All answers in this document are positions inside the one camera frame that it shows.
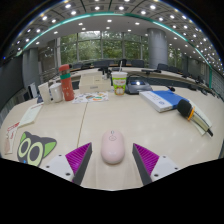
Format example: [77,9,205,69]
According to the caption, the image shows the dark office chairs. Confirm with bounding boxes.
[71,59,209,88]

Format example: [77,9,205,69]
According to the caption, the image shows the blue folder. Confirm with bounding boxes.
[153,89,190,111]

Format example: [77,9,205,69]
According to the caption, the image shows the grey desk phone device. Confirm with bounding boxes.
[125,77,154,95]

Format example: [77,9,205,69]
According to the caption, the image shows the red printed paper sheet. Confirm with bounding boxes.
[3,121,21,155]

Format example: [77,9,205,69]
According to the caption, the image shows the ceiling lights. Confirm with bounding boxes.
[6,2,222,66]

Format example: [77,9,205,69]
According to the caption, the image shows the pink computer mouse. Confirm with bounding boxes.
[100,129,126,165]

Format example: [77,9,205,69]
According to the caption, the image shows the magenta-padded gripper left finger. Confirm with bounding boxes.
[43,142,93,186]

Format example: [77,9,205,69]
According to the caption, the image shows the colourful printed leaflet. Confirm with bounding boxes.
[71,91,110,104]

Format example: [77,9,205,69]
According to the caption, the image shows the red thermos bottle green band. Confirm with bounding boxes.
[58,64,75,102]

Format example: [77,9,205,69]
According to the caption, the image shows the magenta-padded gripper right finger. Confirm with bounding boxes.
[131,142,183,186]

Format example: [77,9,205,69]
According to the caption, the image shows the white book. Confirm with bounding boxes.
[138,90,174,114]

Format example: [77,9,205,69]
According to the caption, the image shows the black and gold microphone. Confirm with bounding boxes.
[176,98,214,138]

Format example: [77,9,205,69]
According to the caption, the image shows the white paper cup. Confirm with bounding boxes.
[37,81,52,105]

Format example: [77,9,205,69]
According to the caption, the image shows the white lidded mug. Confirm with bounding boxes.
[49,82,64,104]

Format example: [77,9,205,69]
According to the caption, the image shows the green printed cup with straw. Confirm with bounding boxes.
[110,61,129,97]

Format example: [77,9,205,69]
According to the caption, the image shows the beige cardboard box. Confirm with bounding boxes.
[78,73,112,95]

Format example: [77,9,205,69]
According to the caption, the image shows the cat-shaped grey green mouse pad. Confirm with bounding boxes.
[16,130,58,168]

